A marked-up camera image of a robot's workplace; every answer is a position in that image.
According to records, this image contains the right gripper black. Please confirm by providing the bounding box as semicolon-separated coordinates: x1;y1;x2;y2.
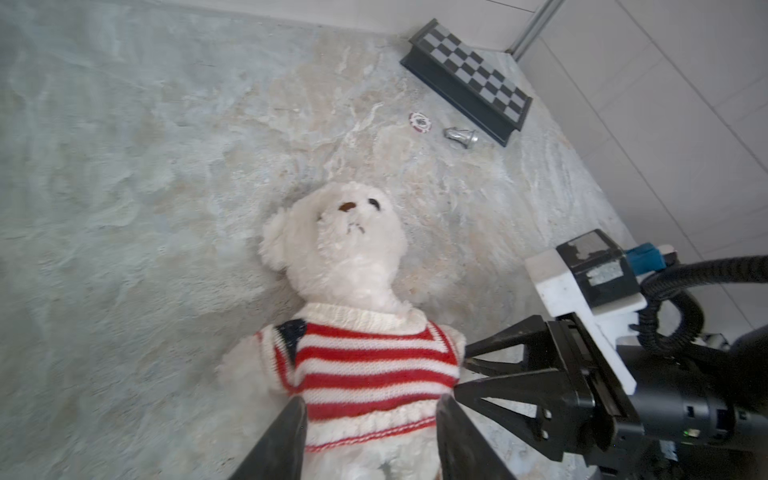
454;313;645;474

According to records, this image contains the white teddy bear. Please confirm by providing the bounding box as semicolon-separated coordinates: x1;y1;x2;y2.
217;182;442;479

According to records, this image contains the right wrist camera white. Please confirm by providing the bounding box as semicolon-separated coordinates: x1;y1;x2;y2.
524;229;677;396

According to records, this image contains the red white striped sweater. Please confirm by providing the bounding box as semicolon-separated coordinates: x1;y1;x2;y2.
253;303;466;452

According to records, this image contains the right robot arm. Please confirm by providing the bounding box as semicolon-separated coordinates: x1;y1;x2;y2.
438;239;767;479

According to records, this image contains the small metal cylinder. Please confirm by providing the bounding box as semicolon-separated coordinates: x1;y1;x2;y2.
443;127;479;150

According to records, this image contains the black white checkerboard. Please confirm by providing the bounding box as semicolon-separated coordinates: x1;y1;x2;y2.
401;19;532;147

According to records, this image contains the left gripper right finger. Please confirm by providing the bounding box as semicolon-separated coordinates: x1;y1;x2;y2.
436;395;516;480

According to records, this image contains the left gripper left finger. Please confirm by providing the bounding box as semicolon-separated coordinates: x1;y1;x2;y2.
229;397;308;480

